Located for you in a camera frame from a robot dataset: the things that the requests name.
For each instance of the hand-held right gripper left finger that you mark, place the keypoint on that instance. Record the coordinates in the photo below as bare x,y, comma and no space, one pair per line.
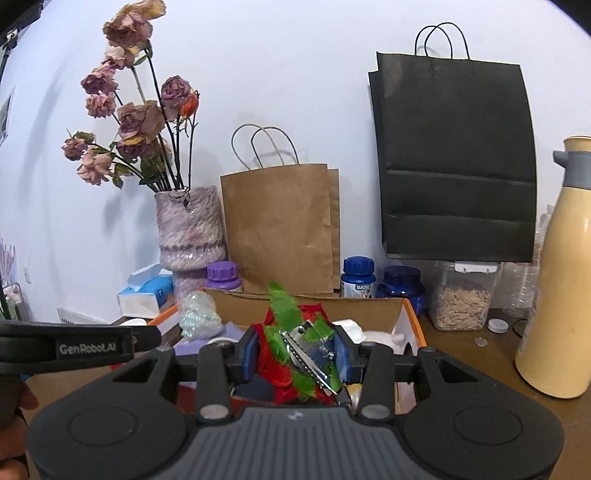
251,348

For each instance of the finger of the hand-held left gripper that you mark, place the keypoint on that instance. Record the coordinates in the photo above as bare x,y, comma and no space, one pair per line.
145,334

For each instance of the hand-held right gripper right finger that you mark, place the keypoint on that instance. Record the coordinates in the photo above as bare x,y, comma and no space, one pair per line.
342,351

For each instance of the red and green hair clip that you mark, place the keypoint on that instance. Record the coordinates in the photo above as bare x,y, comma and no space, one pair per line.
277,369

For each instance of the purple woven cloth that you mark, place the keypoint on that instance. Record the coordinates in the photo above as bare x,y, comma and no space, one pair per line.
194,346

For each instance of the red cardboard box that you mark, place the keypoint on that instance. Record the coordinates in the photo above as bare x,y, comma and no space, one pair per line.
240,300

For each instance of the iridescent plastic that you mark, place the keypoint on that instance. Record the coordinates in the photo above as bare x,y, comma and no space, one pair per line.
201,316

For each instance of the person's left hand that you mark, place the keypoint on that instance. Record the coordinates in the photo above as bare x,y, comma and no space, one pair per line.
14,424

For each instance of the blue tissue box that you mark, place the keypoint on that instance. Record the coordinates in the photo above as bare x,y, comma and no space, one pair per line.
145,295

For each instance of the white labelled panel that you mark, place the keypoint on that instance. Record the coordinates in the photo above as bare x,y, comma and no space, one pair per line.
87,317

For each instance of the blue lid white label bottle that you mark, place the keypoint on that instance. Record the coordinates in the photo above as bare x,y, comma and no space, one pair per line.
358,279

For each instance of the purple lid bottle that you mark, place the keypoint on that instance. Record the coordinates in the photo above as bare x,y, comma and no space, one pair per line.
223,274

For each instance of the dark blue bottle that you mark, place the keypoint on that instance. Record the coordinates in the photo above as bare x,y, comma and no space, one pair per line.
400,288

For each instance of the pink feathery decoration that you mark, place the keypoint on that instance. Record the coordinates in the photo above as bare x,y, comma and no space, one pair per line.
7,258

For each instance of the pink mottled vase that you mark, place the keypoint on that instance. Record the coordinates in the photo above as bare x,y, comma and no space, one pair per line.
191,230

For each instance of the brown paper bag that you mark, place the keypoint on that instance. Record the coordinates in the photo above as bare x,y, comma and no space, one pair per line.
281,230

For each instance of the clear seed container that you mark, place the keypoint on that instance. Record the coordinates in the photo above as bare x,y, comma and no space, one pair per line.
464,300

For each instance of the small white cap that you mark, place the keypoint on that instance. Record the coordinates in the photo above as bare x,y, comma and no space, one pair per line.
498,326

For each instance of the clear plastic bottle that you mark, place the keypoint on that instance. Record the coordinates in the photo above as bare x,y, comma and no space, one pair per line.
521,286

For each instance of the dried rose bouquet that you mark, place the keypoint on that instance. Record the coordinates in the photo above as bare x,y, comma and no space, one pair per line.
134,120

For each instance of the black paper bag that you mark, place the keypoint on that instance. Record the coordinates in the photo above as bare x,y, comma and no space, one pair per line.
457,161

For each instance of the yellow thermos jug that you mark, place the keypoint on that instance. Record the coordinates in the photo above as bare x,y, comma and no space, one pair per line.
563,300

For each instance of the black light stand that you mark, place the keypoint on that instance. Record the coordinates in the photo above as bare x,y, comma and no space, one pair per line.
14,18

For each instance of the wall photo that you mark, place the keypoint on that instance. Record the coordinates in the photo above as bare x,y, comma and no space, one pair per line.
5,115

